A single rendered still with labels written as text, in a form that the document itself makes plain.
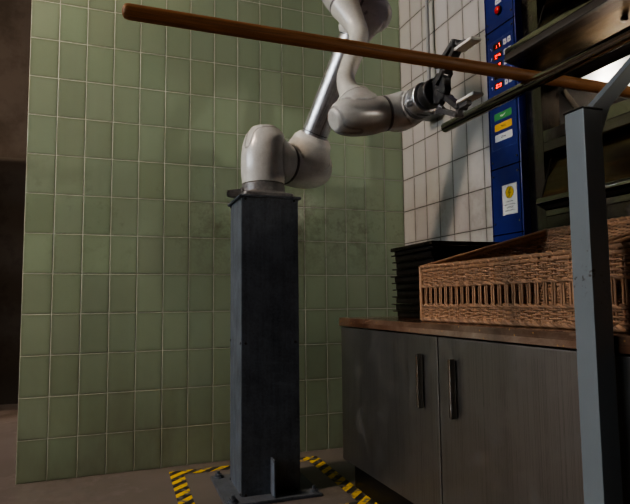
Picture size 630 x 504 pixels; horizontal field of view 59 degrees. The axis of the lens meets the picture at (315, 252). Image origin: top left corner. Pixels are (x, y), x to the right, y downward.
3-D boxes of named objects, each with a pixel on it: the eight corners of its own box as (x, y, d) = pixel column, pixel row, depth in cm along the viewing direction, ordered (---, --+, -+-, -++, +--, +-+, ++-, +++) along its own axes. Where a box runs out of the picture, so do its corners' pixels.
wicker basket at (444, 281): (550, 317, 173) (546, 228, 175) (750, 324, 121) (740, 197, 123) (415, 321, 154) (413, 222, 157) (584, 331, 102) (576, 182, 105)
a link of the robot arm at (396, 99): (436, 120, 160) (397, 125, 155) (408, 135, 175) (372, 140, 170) (428, 83, 160) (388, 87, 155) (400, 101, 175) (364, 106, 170)
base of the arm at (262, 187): (222, 203, 206) (222, 188, 206) (280, 205, 213) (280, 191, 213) (232, 194, 188) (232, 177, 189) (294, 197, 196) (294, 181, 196)
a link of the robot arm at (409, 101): (431, 120, 159) (443, 114, 154) (403, 117, 156) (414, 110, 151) (430, 90, 160) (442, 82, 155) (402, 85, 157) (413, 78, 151)
